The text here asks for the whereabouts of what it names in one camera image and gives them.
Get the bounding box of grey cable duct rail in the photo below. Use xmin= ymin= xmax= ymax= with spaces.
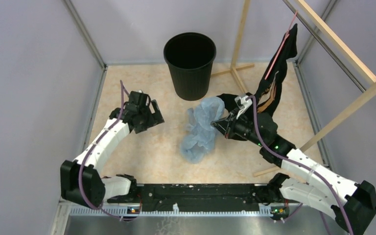
xmin=70 ymin=204 xmax=273 ymax=217

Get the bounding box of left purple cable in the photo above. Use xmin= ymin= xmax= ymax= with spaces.
xmin=78 ymin=80 xmax=140 ymax=222

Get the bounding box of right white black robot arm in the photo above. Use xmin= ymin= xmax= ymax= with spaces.
xmin=211 ymin=111 xmax=376 ymax=235

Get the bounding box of black plastic trash bin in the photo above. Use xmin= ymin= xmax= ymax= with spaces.
xmin=163 ymin=32 xmax=216 ymax=101

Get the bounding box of light blue plastic trash bag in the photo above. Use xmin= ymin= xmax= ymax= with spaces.
xmin=180 ymin=96 xmax=225 ymax=164

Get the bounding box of pink clothes hanger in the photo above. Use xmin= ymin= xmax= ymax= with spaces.
xmin=264 ymin=10 xmax=299 ymax=80

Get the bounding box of black printed t-shirt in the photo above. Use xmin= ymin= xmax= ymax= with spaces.
xmin=217 ymin=23 xmax=298 ymax=119

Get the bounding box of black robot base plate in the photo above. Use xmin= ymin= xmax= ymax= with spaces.
xmin=107 ymin=184 xmax=284 ymax=212

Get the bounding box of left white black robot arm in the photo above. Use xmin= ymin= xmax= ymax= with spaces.
xmin=60 ymin=91 xmax=164 ymax=209

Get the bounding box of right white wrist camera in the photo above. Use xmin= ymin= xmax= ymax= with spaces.
xmin=235 ymin=94 xmax=253 ymax=119

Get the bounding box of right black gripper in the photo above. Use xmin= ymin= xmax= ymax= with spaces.
xmin=211 ymin=108 xmax=265 ymax=147

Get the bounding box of metal clothes rail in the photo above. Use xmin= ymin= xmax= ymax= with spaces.
xmin=283 ymin=0 xmax=366 ymax=93

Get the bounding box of wooden clothes rack frame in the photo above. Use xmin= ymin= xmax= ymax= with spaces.
xmin=211 ymin=0 xmax=376 ymax=178

